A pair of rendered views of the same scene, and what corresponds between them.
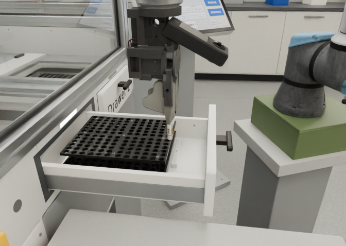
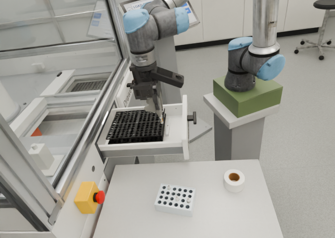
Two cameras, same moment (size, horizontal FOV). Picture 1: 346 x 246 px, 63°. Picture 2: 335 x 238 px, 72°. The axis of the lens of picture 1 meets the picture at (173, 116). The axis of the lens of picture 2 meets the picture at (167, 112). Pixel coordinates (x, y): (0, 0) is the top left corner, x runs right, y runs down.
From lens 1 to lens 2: 0.32 m
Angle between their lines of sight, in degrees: 10
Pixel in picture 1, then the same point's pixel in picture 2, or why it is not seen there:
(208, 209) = (186, 156)
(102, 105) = (120, 102)
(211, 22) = not seen: hidden behind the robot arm
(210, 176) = (184, 141)
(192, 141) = (176, 117)
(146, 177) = (153, 145)
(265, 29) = (230, 1)
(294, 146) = (237, 110)
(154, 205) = not seen: hidden behind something
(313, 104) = (246, 83)
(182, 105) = not seen: hidden behind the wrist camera
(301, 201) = (249, 139)
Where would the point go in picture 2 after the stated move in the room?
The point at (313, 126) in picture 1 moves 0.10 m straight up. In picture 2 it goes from (247, 97) to (248, 78)
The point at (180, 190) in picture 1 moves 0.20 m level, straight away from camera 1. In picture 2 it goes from (171, 149) to (169, 116)
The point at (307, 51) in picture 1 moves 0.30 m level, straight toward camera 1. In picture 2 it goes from (237, 54) to (224, 89)
